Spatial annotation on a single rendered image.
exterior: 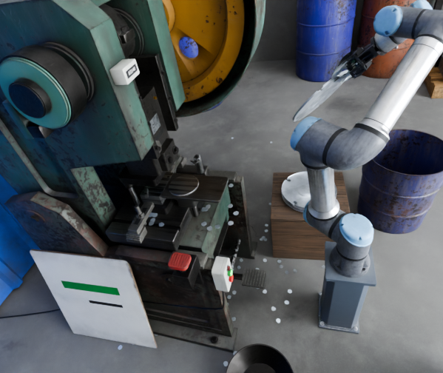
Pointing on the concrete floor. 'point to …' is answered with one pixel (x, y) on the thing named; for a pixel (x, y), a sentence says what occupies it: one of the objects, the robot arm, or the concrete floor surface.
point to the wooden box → (279, 243)
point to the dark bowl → (259, 360)
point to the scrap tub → (404, 180)
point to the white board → (96, 296)
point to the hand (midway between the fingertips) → (336, 78)
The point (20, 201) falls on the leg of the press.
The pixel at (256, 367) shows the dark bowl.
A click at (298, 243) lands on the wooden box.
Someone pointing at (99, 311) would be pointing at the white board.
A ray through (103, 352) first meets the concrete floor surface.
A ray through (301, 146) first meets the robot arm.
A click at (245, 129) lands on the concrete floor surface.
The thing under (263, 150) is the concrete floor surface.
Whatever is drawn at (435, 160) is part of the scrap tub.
